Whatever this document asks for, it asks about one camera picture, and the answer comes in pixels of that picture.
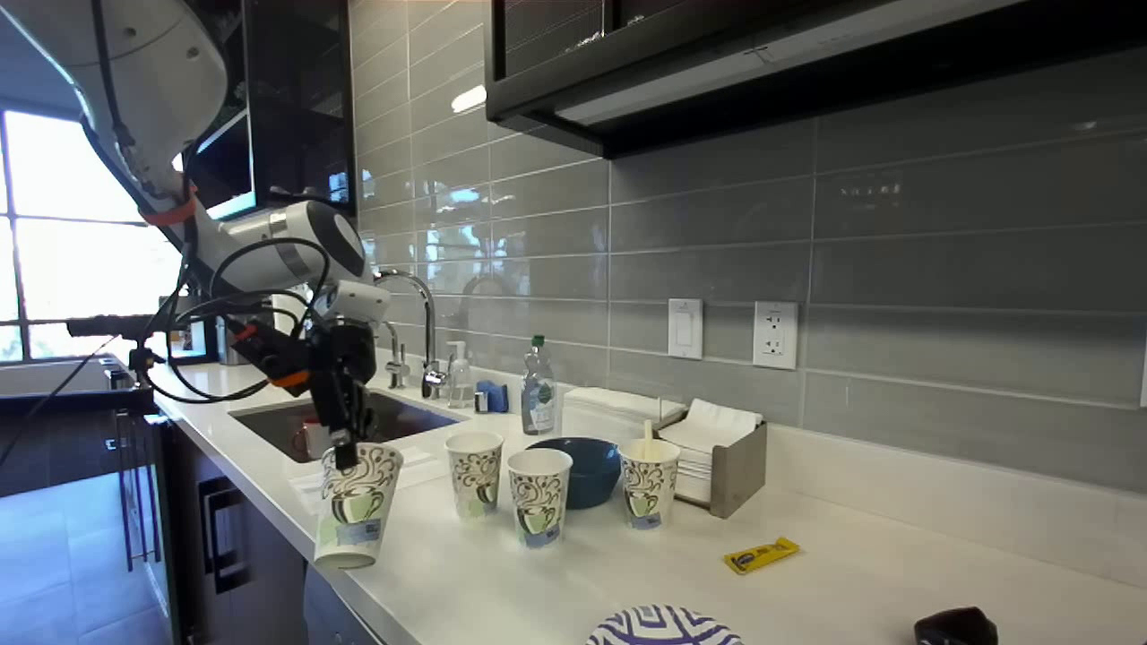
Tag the white light switch plate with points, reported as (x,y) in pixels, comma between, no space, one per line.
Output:
(683,329)

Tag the clear soap dispenser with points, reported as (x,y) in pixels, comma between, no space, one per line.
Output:
(457,382)

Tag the dark upper cabinet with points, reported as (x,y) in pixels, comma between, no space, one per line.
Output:
(717,58)

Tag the dark cart table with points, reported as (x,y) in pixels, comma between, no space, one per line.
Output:
(58,419)

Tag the bright window with frame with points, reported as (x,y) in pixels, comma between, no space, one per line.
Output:
(55,238)

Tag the gray napkin holder box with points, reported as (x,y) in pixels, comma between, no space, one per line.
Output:
(738,472)

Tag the blue patterned paper plate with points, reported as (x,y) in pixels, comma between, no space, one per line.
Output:
(665,629)

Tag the black camera on tripod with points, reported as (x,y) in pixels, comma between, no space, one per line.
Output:
(109,325)

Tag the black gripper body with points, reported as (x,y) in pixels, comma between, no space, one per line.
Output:
(346,362)

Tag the yellow packet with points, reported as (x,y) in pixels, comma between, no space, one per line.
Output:
(763,552)

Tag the white power outlet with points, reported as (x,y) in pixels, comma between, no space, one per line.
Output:
(775,334)

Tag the patterned paper cup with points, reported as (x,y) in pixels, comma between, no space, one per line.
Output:
(538,500)
(650,484)
(355,514)
(473,474)

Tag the clear bottle with green cap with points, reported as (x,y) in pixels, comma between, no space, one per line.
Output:
(538,396)

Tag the small black object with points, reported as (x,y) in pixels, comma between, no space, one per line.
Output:
(955,629)

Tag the chrome faucet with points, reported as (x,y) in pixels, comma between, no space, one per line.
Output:
(427,334)

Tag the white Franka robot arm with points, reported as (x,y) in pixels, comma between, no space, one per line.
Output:
(289,245)

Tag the dark tall cabinet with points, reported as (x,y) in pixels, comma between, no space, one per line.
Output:
(300,94)

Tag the steel sink basin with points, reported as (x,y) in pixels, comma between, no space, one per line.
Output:
(274,425)

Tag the blue sponge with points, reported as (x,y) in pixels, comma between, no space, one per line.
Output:
(494,396)

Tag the blue bowl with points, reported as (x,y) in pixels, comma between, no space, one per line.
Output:
(593,472)

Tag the dark under-counter cabinet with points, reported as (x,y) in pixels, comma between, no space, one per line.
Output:
(226,539)

